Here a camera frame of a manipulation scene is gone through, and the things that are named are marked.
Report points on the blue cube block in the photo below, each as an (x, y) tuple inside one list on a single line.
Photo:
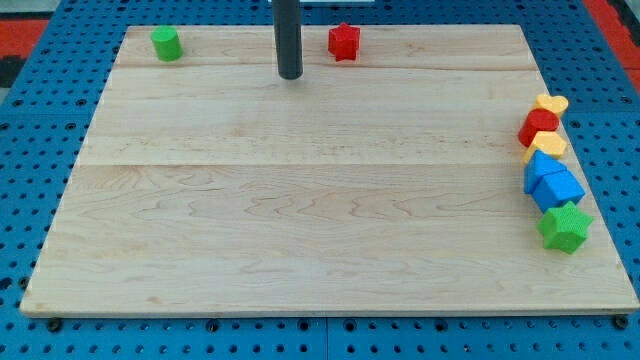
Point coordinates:
[(556, 189)]

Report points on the green star block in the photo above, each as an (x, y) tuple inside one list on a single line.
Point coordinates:
[(564, 228)]

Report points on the yellow heart block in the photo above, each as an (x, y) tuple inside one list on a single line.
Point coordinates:
[(557, 104)]

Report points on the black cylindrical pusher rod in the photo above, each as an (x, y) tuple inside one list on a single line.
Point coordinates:
[(287, 36)]

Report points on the red star block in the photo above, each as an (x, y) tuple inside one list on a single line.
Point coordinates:
[(344, 41)]

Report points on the blue triangle block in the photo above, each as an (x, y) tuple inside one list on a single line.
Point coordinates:
[(540, 165)]

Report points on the red cylinder block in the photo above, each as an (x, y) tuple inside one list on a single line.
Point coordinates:
[(537, 120)]

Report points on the green cylinder block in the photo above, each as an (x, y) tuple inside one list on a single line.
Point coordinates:
[(166, 43)]

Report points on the wooden board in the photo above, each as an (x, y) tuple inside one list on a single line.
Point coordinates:
[(209, 187)]

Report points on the yellow hexagon block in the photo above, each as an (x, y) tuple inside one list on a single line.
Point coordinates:
[(551, 143)]

